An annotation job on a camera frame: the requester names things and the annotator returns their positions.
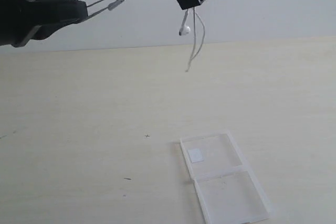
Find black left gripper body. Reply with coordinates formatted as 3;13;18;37
1;0;39;47

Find clear plastic storage case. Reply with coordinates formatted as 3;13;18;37
180;130;271;223

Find white wired earphones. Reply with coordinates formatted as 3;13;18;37
76;0;206;72

